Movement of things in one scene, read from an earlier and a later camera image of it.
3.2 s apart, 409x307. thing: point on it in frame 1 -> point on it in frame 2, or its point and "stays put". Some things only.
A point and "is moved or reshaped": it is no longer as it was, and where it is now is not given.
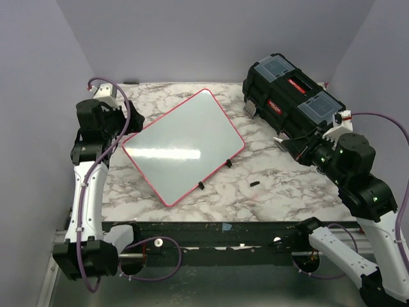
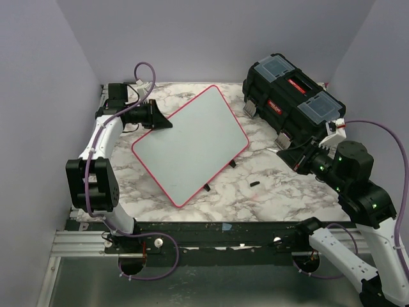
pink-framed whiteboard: x=183 y=146 is moved or reshaped
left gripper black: x=137 y=120 -> x=156 y=119
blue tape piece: x=226 y=226 stays put
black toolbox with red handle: x=285 y=98 stays put
